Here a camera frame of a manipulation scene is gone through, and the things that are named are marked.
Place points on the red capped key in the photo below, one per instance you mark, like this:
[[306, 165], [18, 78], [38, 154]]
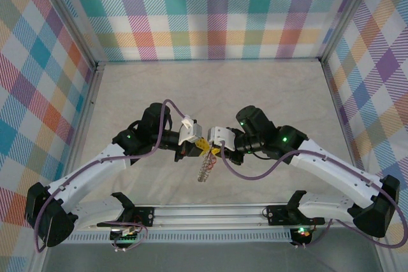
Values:
[[213, 162]]

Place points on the large metal keyring with keys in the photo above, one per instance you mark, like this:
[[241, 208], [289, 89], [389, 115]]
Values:
[[204, 173]]

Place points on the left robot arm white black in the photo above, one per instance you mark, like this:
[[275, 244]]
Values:
[[89, 170]]

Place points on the left controller board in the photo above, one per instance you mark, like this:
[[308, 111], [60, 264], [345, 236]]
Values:
[[126, 238]]

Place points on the controller board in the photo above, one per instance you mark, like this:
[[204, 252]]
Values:
[[126, 238], [303, 235]]

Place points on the right controller board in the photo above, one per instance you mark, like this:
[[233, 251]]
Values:
[[303, 235]]

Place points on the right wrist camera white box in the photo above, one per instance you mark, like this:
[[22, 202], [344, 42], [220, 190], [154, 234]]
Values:
[[223, 136]]

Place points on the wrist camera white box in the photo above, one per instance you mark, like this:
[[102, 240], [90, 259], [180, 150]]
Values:
[[189, 133], [223, 136]]

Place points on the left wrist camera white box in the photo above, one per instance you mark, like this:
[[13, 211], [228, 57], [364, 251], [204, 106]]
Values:
[[189, 133]]

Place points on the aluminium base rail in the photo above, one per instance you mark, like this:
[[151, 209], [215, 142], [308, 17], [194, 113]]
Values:
[[207, 216]]

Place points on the aluminium frame side rail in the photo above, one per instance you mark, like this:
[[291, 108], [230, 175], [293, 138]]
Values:
[[92, 93], [334, 100]]

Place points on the aluminium frame post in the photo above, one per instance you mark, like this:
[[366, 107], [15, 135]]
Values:
[[349, 14], [68, 17]]

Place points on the aluminium frame leg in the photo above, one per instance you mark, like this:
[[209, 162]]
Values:
[[38, 262], [381, 253]]

